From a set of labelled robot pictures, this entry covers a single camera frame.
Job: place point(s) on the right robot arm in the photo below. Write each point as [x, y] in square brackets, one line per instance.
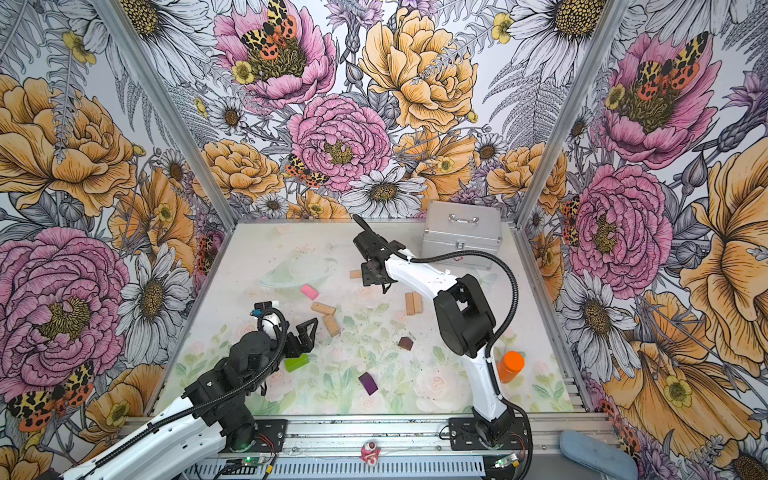
[466, 325]

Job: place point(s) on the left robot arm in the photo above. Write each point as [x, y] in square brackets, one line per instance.
[210, 416]

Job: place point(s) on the pink wood block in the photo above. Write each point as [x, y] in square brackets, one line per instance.
[309, 291]

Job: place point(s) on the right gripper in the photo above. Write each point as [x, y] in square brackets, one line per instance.
[367, 277]

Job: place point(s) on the dark brown wood block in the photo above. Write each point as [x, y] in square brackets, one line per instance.
[406, 343]

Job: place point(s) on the purple wood block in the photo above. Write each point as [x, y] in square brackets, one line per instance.
[368, 383]

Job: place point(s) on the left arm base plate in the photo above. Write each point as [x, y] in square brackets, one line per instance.
[259, 436]

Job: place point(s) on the natural wood block with hole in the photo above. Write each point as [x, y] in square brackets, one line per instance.
[323, 309]

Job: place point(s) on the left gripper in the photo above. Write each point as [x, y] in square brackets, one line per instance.
[307, 342]

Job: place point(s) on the orange plastic bottle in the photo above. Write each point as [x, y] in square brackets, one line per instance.
[510, 366]

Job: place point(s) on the aluminium front rail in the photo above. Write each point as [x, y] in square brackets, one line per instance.
[412, 447]

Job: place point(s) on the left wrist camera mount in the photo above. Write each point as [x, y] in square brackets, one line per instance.
[266, 311]

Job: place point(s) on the small pink red toy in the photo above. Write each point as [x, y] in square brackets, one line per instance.
[370, 453]

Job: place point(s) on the grey blue cushion pad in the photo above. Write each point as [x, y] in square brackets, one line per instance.
[598, 456]

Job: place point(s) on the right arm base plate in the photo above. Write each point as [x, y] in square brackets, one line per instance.
[473, 434]

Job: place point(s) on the green wood block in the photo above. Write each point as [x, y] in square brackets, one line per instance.
[293, 364]

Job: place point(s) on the silver metal first-aid case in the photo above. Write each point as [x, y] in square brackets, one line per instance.
[453, 227]

